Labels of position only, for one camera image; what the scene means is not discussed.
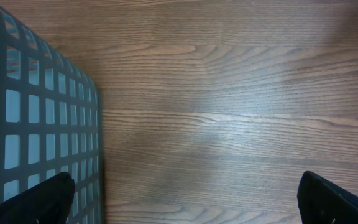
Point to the grey plastic mesh basket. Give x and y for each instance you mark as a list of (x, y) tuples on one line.
[(50, 118)]

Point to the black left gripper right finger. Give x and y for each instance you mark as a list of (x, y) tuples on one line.
[(321, 201)]

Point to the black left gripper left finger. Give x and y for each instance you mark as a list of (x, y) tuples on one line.
[(48, 202)]

